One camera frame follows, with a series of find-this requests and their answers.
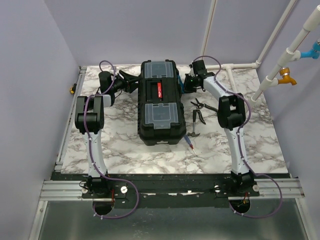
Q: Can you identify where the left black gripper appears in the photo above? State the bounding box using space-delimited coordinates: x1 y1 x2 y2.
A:
111 70 143 93

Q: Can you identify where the black plastic toolbox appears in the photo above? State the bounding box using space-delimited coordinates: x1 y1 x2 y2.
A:
137 59 187 146

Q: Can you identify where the steel claw hammer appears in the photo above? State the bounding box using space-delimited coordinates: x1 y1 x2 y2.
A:
187 109 200 137

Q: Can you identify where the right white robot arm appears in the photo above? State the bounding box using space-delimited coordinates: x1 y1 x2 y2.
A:
183 57 253 176

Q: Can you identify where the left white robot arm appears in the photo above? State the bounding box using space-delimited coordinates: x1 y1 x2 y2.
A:
74 70 142 179

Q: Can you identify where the yellow black knob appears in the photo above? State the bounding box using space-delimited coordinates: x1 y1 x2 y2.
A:
69 83 77 95

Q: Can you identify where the orange pipe tap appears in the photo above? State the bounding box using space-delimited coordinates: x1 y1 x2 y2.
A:
278 67 297 86

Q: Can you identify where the blue pipe fitting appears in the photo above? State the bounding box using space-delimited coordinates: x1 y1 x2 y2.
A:
300 38 320 60

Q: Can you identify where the black yellow wire stripper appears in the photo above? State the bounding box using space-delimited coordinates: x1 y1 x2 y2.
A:
190 98 218 113

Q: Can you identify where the grey black handled tool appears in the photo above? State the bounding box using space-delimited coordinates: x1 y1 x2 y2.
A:
196 109 206 125

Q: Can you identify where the white pvc pipe frame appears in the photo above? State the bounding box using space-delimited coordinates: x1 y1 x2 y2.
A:
207 0 320 112

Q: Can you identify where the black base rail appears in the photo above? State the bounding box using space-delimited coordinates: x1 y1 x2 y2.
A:
50 172 292 209

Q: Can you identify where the aluminium frame rail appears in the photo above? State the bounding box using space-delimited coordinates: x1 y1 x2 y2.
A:
39 178 305 201

